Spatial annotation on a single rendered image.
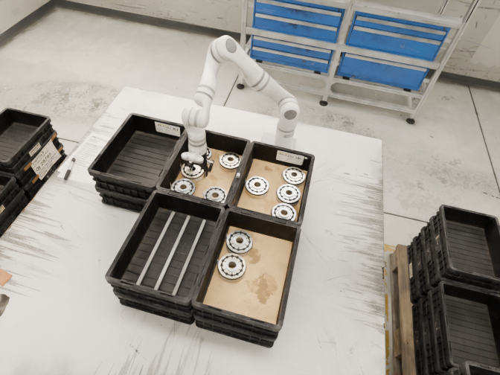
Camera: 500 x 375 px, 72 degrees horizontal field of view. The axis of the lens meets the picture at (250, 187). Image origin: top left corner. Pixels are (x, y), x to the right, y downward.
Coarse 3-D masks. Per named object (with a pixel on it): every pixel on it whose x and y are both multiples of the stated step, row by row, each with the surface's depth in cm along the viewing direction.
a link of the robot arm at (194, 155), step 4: (188, 144) 141; (204, 144) 140; (188, 148) 142; (192, 148) 139; (196, 148) 139; (200, 148) 139; (204, 148) 141; (188, 152) 140; (192, 152) 140; (196, 152) 140; (200, 152) 141; (204, 152) 142; (184, 156) 139; (188, 156) 139; (192, 156) 139; (196, 156) 139; (200, 156) 139; (188, 160) 139; (192, 160) 139; (196, 160) 138; (200, 160) 138
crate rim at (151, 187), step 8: (128, 120) 163; (160, 120) 164; (120, 128) 159; (112, 136) 155; (176, 144) 155; (104, 152) 149; (96, 160) 145; (168, 160) 148; (88, 168) 142; (96, 176) 142; (104, 176) 141; (112, 176) 140; (160, 176) 142; (128, 184) 141; (136, 184) 139; (144, 184) 139
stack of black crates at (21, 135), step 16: (0, 112) 208; (16, 112) 212; (32, 112) 210; (0, 128) 209; (16, 128) 215; (32, 128) 216; (48, 128) 211; (0, 144) 206; (16, 144) 207; (32, 144) 201; (0, 160) 185; (16, 160) 192; (32, 160) 202; (16, 176) 194; (32, 176) 206; (48, 176) 220; (32, 192) 210
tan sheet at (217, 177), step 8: (216, 152) 167; (224, 152) 168; (216, 160) 164; (216, 168) 161; (208, 176) 157; (216, 176) 158; (224, 176) 158; (232, 176) 158; (200, 184) 154; (208, 184) 154; (216, 184) 155; (224, 184) 155; (200, 192) 151
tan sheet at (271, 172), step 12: (252, 168) 162; (264, 168) 163; (276, 168) 164; (276, 180) 159; (300, 192) 155; (240, 204) 149; (252, 204) 149; (264, 204) 150; (276, 204) 150; (300, 204) 151
